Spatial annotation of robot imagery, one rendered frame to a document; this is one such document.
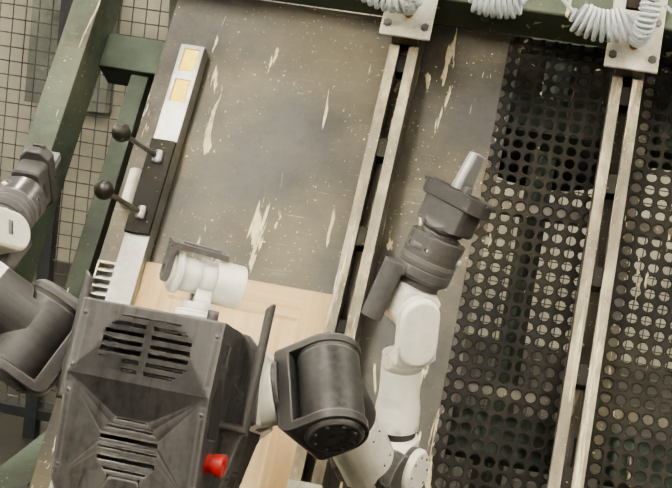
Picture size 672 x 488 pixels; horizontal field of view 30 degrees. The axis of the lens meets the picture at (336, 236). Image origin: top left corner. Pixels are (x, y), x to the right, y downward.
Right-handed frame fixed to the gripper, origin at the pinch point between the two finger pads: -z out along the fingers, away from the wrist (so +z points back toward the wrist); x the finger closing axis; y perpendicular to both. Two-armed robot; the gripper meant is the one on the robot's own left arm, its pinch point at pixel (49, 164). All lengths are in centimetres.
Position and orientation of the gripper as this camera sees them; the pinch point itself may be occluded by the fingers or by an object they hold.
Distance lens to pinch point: 231.0
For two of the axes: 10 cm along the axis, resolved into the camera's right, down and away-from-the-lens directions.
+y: 9.7, 1.7, -1.6
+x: -0.4, 8.1, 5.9
